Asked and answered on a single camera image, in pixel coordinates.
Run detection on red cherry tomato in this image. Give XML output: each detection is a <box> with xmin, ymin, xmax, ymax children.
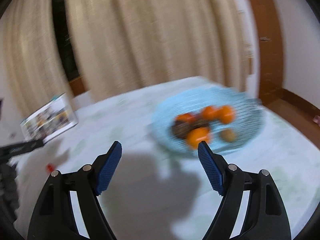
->
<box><xmin>46</xmin><ymin>164</ymin><xmax>55</xmax><ymax>173</ymax></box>

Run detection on large mandarin with stem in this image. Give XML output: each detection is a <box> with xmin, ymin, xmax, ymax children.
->
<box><xmin>185</xmin><ymin>127</ymin><xmax>211</xmax><ymax>150</ymax></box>

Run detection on photo collage card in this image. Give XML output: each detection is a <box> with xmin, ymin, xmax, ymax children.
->
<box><xmin>20</xmin><ymin>93</ymin><xmax>78</xmax><ymax>143</ymax></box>

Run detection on smooth orange mandarin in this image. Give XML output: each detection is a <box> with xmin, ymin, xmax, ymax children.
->
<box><xmin>218</xmin><ymin>105</ymin><xmax>236</xmax><ymax>124</ymax></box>

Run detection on small tan longan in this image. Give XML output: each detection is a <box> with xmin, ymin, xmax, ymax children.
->
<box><xmin>220</xmin><ymin>128</ymin><xmax>238</xmax><ymax>142</ymax></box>

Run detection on white cloud pattern tablecloth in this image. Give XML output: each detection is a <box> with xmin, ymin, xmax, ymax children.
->
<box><xmin>15</xmin><ymin>77</ymin><xmax>319</xmax><ymax>239</ymax></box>

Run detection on light blue lattice basket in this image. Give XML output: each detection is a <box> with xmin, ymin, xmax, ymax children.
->
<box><xmin>150</xmin><ymin>86</ymin><xmax>264</xmax><ymax>156</ymax></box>

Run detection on pink slippers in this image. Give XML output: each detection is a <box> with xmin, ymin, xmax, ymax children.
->
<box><xmin>313</xmin><ymin>115</ymin><xmax>320</xmax><ymax>126</ymax></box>

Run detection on beige curtain panel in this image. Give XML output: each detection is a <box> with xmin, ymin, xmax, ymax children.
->
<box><xmin>65</xmin><ymin>0</ymin><xmax>248</xmax><ymax>101</ymax></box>
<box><xmin>3</xmin><ymin>0</ymin><xmax>72</xmax><ymax>118</ymax></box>

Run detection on brown wooden door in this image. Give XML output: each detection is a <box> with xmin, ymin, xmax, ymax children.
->
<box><xmin>249</xmin><ymin>0</ymin><xmax>284</xmax><ymax>106</ymax></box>

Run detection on beige curtain right panel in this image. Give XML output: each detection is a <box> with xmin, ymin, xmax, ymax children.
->
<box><xmin>65</xmin><ymin>0</ymin><xmax>248</xmax><ymax>101</ymax></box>

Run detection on beige curtain left panel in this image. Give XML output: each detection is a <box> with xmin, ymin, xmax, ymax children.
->
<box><xmin>3</xmin><ymin>0</ymin><xmax>72</xmax><ymax>118</ymax></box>

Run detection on dark brown round fruit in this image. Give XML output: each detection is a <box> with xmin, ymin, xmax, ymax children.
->
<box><xmin>171</xmin><ymin>120</ymin><xmax>192</xmax><ymax>140</ymax></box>

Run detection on dark brown oblong fruit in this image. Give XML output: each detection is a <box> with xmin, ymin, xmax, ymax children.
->
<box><xmin>192</xmin><ymin>118</ymin><xmax>210</xmax><ymax>129</ymax></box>

